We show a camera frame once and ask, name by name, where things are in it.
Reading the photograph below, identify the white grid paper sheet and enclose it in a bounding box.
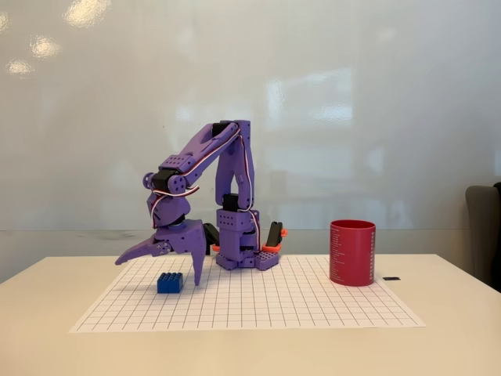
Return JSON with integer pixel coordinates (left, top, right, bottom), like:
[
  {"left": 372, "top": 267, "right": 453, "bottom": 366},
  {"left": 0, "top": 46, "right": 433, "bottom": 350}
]
[{"left": 69, "top": 255, "right": 427, "bottom": 334}]

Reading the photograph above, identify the blue toy brick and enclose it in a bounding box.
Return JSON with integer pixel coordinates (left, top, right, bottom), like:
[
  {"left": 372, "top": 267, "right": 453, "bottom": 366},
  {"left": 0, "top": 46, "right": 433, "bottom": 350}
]
[{"left": 157, "top": 271, "right": 185, "bottom": 295}]

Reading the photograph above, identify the red cup with white print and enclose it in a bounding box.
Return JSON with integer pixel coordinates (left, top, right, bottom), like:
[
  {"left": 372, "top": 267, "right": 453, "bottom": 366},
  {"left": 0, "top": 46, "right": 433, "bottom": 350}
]
[{"left": 329, "top": 219, "right": 377, "bottom": 288}]

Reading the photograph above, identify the black clamp with orange handle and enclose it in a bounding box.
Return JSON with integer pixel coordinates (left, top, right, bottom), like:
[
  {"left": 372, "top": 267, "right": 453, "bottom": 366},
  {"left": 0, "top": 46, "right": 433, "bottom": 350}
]
[
  {"left": 202, "top": 222, "right": 222, "bottom": 252},
  {"left": 261, "top": 220, "right": 290, "bottom": 253}
]

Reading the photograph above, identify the dark grey chair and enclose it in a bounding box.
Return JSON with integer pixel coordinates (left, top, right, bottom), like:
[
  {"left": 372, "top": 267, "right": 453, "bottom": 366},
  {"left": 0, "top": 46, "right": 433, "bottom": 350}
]
[{"left": 464, "top": 181, "right": 501, "bottom": 293}]

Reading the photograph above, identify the red white black servo cable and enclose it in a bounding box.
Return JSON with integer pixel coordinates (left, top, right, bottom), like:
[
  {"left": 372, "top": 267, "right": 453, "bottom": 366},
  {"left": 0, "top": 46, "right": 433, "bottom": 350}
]
[{"left": 150, "top": 121, "right": 261, "bottom": 251}]

